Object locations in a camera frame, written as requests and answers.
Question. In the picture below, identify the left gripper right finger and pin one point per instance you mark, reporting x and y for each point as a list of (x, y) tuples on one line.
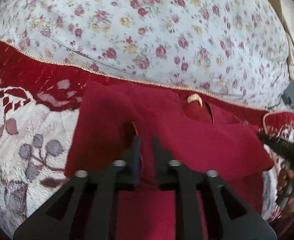
[(206, 207)]

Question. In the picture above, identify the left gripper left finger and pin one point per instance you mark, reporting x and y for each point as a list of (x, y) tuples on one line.
[(86, 206)]

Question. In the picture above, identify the dark red garment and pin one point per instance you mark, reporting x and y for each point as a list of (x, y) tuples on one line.
[(202, 137)]

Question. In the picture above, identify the person's right hand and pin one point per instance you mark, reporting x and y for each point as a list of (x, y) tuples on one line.
[(285, 187)]

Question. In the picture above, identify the red white fleece blanket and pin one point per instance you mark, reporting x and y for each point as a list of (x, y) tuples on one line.
[(39, 109)]

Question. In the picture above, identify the floral white quilt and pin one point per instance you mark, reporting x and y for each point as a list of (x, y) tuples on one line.
[(236, 49)]

